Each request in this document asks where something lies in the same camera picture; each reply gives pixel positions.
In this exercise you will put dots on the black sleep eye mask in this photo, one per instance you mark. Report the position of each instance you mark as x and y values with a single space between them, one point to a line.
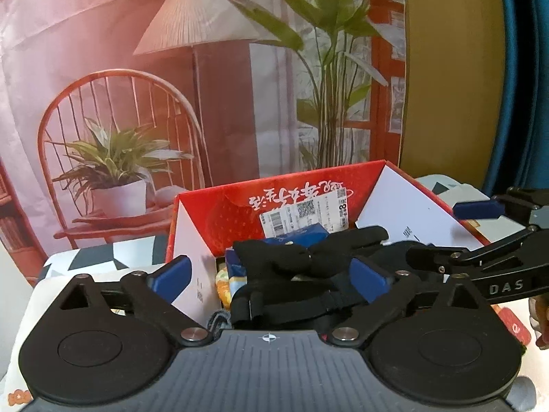
290 287

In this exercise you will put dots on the yellow snack packet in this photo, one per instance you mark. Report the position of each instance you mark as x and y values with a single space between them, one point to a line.
227 286

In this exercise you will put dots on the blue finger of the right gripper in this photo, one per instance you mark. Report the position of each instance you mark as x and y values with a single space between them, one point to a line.
485 209

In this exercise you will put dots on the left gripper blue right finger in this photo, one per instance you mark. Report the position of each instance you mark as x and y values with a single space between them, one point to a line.
370 281

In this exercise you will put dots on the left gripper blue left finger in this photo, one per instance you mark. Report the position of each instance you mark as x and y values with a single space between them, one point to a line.
171 279

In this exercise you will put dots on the bear print table cloth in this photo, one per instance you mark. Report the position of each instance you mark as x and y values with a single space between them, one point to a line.
108 262

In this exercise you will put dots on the red strawberry cardboard box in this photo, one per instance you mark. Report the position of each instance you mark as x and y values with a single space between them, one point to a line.
208 221

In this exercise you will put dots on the blue small box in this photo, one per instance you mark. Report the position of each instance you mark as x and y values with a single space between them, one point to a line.
306 237

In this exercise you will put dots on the printed living room backdrop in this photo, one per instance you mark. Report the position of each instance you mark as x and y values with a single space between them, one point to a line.
128 102

